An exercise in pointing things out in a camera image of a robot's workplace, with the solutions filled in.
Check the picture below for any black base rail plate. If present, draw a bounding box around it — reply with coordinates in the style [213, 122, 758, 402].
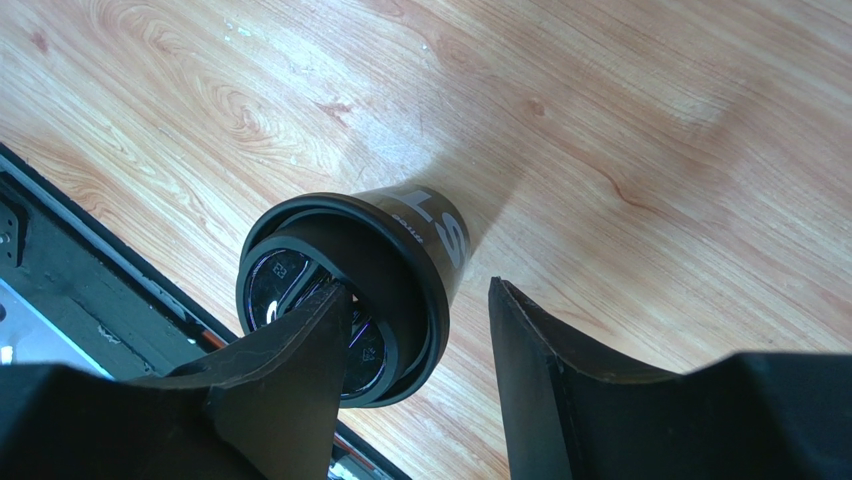
[1, 149, 402, 479]

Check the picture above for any black plastic cup lid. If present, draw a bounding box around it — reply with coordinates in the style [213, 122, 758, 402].
[236, 193, 451, 409]

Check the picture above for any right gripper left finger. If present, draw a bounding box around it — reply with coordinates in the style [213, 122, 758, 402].
[0, 282, 354, 480]

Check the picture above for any translucent dark plastic cup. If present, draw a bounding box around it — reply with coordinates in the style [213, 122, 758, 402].
[354, 183, 473, 302]

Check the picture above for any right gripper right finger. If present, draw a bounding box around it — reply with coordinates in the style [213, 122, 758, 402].
[488, 278, 851, 479]

